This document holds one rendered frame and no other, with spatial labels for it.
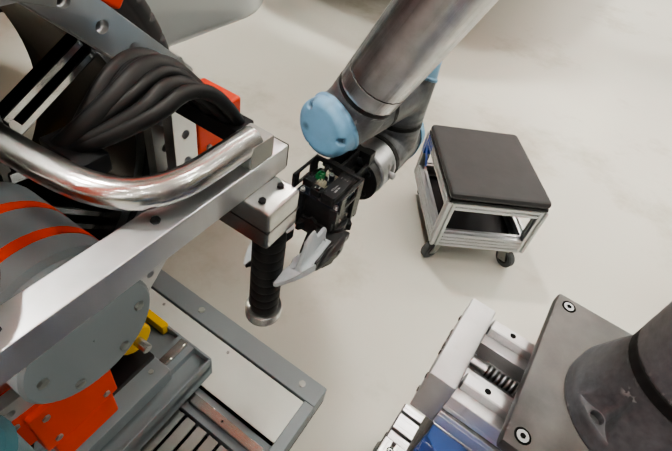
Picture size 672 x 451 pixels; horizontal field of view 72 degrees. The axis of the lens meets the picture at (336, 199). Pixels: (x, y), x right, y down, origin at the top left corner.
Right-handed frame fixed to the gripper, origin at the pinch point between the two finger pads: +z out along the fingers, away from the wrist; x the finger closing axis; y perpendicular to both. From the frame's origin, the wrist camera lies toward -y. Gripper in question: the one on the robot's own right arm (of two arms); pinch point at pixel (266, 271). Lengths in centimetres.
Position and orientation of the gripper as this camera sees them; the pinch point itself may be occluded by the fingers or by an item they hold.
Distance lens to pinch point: 53.2
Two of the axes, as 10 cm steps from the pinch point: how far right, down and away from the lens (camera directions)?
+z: -5.3, 5.2, -6.7
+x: 8.3, 4.6, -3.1
